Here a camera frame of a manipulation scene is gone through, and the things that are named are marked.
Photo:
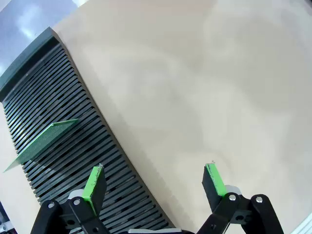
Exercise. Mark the black slotted PCB rack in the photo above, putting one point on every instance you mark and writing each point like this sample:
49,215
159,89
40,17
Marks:
61,97

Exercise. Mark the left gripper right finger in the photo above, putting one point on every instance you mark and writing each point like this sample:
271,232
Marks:
214,182

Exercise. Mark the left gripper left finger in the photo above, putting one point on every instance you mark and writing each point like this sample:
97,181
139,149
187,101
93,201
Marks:
90,185

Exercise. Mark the green perforated PCB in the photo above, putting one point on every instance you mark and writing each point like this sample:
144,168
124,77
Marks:
44,141

